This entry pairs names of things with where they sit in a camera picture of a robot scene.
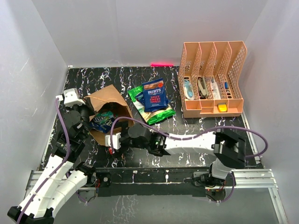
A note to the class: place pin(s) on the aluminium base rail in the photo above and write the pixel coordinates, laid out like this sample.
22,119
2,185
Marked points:
176,181

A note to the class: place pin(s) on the blue white tape dispenser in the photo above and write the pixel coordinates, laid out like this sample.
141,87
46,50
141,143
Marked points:
188,90

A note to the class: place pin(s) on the yellow small object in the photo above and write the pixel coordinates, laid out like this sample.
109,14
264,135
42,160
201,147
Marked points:
222,107

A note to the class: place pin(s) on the dark blue snack bag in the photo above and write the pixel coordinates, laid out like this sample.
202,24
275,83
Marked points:
154,94

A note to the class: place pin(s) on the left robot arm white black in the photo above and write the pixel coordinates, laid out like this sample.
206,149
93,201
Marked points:
59,180

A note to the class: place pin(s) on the pink tape strip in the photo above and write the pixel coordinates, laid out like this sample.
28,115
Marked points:
161,64

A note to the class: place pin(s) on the blue white snack bag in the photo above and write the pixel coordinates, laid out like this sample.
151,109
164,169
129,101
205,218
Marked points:
103,121

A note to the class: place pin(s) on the grey stapler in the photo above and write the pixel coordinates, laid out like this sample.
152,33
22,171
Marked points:
202,87

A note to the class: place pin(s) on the green Chuba cassava chips bag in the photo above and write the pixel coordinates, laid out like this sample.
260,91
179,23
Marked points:
149,117

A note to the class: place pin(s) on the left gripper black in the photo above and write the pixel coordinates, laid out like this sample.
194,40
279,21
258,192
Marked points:
89,107

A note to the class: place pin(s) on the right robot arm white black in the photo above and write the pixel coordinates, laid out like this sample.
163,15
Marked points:
227,146

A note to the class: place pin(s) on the orange plastic desk organizer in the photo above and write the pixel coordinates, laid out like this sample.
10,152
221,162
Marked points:
222,61

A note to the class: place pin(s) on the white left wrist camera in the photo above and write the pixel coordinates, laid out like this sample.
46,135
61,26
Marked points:
71,95

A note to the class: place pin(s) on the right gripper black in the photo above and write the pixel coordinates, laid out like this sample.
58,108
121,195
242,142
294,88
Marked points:
124,147

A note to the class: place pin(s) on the white small packet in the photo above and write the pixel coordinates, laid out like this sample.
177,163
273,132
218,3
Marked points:
215,89

